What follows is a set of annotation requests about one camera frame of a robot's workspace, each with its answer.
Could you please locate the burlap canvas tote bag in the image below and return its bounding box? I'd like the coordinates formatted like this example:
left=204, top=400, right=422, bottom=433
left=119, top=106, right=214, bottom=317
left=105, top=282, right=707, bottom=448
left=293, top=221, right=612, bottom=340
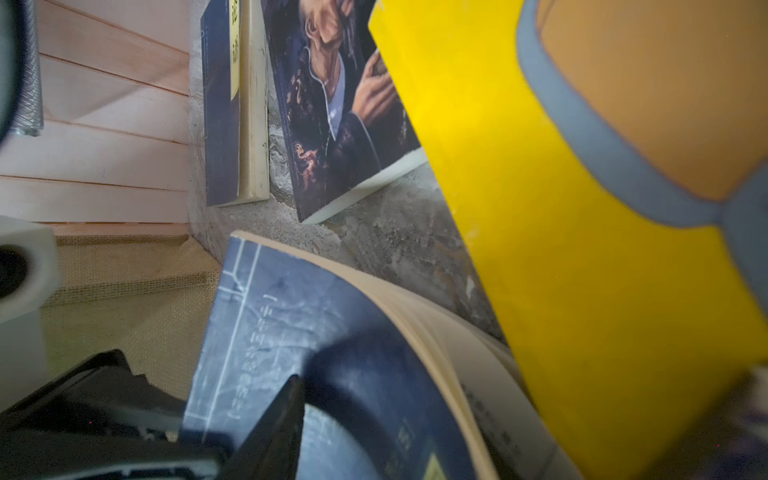
left=41, top=235, right=221, bottom=399

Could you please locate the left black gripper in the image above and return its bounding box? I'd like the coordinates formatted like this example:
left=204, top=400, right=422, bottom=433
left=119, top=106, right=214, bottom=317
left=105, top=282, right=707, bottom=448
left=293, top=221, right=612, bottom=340
left=1, top=350, right=225, bottom=479

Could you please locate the black corrugated cable conduit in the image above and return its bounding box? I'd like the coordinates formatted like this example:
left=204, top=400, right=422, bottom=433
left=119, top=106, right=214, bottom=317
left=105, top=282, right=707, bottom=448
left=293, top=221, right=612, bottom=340
left=8, top=0, right=44, bottom=138

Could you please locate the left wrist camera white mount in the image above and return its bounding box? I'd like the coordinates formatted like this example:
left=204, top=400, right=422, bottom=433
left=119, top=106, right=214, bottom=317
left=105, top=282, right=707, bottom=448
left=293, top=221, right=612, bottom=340
left=1, top=216, right=61, bottom=410

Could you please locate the yellow cartoon book front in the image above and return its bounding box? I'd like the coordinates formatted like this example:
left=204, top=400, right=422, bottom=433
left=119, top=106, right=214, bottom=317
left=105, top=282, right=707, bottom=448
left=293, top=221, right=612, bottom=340
left=369, top=1, right=767, bottom=479

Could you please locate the navy book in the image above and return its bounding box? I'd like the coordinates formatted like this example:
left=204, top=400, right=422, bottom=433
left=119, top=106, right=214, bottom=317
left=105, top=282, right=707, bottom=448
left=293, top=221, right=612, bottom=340
left=200, top=0, right=270, bottom=206
left=181, top=231, right=580, bottom=479

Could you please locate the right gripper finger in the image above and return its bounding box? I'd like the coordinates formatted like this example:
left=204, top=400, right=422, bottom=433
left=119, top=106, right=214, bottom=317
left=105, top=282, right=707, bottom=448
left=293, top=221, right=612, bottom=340
left=217, top=375, right=306, bottom=480

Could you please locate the dark old man book front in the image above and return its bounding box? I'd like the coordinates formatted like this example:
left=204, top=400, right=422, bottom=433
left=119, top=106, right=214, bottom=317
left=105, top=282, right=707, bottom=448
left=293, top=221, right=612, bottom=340
left=261, top=0, right=427, bottom=224

